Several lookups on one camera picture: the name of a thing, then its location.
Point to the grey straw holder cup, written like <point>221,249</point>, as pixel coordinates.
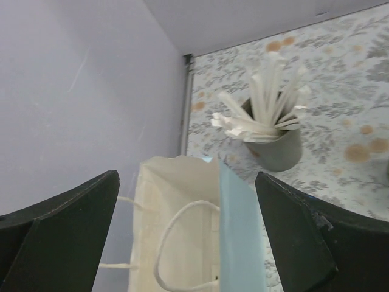
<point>279,155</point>

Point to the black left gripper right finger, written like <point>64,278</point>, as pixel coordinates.
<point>318,246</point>

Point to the aluminium frame rail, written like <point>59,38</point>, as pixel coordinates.
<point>189,67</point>

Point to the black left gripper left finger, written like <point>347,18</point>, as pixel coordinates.
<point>57,244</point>

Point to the stack of paper cups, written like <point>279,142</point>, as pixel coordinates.
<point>386,174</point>

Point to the floral patterned table mat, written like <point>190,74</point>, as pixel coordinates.
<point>344,132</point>

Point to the white paper carry bag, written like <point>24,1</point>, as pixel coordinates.
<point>197,226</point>

